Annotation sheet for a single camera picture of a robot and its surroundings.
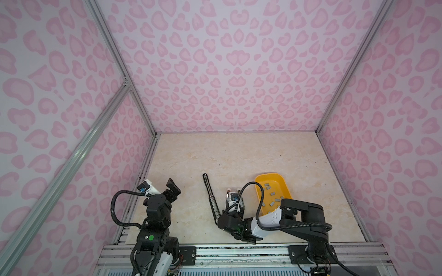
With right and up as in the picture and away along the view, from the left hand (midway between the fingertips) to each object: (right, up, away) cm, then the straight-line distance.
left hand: (164, 182), depth 74 cm
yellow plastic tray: (+53, -8, +18) cm, 56 cm away
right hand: (+26, -13, +13) cm, 32 cm away
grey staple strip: (+49, -7, +19) cm, 53 cm away
